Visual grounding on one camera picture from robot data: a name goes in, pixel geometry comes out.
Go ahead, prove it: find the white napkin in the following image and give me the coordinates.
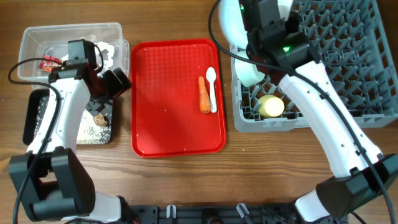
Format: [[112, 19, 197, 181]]
[[95, 42, 116, 73]]

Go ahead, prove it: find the brown food scrap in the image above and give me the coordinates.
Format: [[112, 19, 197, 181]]
[[93, 114, 109, 128]]

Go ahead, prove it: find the white rice pile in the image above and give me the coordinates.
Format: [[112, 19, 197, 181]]
[[31, 96, 112, 145]]

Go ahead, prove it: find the red snack wrapper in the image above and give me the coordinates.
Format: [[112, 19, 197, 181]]
[[39, 55, 63, 73]]

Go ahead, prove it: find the orange carrot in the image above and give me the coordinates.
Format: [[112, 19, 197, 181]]
[[198, 76, 211, 113]]

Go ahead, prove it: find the green bowl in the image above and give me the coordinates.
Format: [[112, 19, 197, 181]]
[[234, 59, 265, 88]]

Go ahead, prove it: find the light blue plate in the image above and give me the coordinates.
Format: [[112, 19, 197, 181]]
[[218, 0, 248, 49]]

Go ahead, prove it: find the yellow cup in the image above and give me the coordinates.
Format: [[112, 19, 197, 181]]
[[258, 95, 285, 118]]

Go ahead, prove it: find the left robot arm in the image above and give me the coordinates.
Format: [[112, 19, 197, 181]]
[[8, 39, 139, 223]]

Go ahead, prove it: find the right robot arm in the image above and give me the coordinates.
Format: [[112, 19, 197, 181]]
[[239, 1, 397, 223]]

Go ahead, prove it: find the grey dishwasher rack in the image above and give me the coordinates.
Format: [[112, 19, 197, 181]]
[[231, 1, 397, 133]]

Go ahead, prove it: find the red serving tray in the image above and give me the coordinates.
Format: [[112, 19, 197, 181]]
[[131, 39, 227, 158]]

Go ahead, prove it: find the black tray bin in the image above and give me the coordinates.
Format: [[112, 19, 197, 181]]
[[22, 89, 113, 146]]

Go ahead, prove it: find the clear plastic bin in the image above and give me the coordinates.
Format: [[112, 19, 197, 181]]
[[19, 22, 130, 75]]

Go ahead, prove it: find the white plastic spoon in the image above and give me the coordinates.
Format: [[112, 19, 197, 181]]
[[206, 67, 217, 113]]

